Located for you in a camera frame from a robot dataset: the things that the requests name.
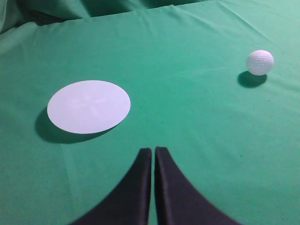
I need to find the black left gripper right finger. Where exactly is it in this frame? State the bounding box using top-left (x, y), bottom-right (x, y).
top-left (154, 147), bottom-right (239, 225)

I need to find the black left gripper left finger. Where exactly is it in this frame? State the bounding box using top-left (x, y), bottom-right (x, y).
top-left (72, 148), bottom-right (152, 225)

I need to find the white dimpled golf ball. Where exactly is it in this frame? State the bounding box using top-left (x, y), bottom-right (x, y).
top-left (246, 50), bottom-right (274, 76)

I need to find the white round flat plate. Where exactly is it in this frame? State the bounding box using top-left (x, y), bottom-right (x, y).
top-left (46, 80), bottom-right (131, 135)

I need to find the green table cloth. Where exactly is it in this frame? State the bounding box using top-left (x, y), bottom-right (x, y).
top-left (0, 0), bottom-right (300, 225)

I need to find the green backdrop cloth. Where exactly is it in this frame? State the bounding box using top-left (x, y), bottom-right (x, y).
top-left (0, 0), bottom-right (196, 33)

